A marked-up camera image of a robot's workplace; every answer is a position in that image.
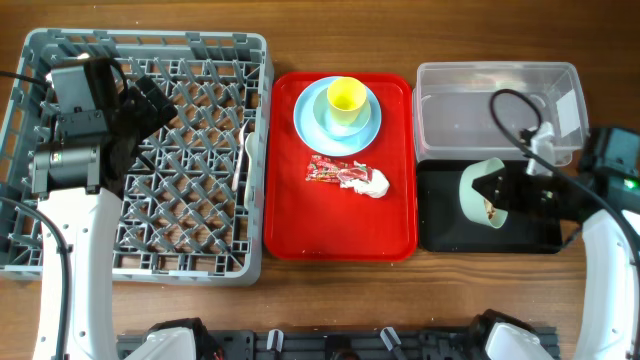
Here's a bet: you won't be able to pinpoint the rice and peanut leftovers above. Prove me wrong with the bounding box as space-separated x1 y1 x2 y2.
484 200 496 220

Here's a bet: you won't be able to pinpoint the clear plastic bin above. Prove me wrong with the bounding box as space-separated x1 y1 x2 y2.
413 61 589 167

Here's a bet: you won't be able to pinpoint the grey plastic dishwasher rack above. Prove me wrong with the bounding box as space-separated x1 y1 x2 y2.
1 28 274 286

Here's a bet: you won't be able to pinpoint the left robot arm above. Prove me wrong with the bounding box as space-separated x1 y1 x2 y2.
30 58 177 359

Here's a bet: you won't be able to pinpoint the yellow plastic cup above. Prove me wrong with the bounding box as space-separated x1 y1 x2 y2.
327 77 368 125

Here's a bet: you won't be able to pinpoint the red snack wrapper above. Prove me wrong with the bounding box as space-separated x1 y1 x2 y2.
305 154 373 184

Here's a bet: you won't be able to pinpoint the light green bowl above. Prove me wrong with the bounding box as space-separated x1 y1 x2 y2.
459 158 508 229

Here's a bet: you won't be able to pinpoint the light green small plate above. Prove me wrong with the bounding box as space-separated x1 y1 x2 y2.
313 89 371 139

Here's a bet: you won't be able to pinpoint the white plastic spoon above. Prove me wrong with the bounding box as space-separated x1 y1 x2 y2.
244 132 258 209

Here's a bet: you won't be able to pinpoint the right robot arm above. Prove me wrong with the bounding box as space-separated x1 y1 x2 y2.
459 127 639 359

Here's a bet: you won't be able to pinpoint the light blue plate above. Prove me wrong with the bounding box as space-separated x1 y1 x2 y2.
293 76 382 157

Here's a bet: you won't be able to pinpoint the red plastic tray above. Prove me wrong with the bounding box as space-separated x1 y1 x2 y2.
263 72 418 262

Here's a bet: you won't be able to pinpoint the white tissue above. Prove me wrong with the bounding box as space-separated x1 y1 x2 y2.
341 162 390 198

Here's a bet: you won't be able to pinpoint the black plastic tray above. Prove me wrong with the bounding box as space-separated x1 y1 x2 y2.
416 160 563 254

